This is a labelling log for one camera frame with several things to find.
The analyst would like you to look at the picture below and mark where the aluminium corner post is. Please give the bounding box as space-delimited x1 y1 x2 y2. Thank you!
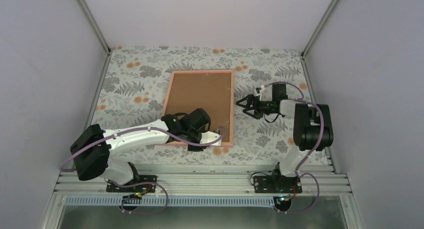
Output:
77 0 111 55
301 0 340 61

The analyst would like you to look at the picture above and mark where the grey slotted cable duct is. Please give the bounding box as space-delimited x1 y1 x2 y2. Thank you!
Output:
64 195 275 207

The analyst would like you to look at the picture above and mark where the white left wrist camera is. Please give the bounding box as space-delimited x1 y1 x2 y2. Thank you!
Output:
199 131 223 147

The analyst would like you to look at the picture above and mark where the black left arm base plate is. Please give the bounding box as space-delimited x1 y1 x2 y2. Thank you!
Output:
106 175 158 194

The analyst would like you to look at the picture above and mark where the pink wooden picture frame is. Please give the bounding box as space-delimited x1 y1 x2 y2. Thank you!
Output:
161 69 235 149

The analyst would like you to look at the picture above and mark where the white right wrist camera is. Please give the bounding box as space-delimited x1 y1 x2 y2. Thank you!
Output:
255 85 266 97

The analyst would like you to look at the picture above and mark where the aluminium corner post left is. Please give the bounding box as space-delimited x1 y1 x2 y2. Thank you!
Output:
77 0 111 55

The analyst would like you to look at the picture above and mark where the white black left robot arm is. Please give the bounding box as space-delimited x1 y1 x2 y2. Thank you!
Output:
70 108 221 192

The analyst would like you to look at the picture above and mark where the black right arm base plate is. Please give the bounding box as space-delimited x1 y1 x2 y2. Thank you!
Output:
253 175 303 194

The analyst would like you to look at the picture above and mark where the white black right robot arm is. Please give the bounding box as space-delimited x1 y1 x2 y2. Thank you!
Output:
236 81 334 193

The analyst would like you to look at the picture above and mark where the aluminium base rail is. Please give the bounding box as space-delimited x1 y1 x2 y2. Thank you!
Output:
53 164 352 196

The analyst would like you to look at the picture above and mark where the brown cardboard backing board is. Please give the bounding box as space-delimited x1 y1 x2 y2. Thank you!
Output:
164 72 232 144

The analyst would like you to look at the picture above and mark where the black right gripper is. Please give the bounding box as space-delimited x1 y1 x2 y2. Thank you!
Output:
236 94 276 120

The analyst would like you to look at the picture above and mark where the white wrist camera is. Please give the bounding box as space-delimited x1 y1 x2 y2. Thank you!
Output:
255 85 266 97
199 131 223 147

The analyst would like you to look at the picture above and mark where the aluminium corner post right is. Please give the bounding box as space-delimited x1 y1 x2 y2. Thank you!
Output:
301 0 340 61

